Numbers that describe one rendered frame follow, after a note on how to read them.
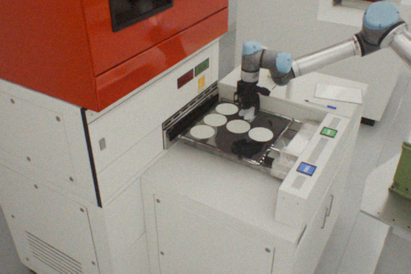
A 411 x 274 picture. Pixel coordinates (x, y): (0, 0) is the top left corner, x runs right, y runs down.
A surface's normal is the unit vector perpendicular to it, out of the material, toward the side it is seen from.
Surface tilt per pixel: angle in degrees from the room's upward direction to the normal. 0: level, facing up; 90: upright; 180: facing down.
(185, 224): 90
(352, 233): 0
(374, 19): 39
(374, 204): 0
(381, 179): 0
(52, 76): 90
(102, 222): 90
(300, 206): 90
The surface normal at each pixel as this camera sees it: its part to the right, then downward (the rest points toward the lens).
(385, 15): -0.36, -0.40
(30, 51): -0.51, 0.45
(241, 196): 0.00, -0.85
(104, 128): 0.86, 0.27
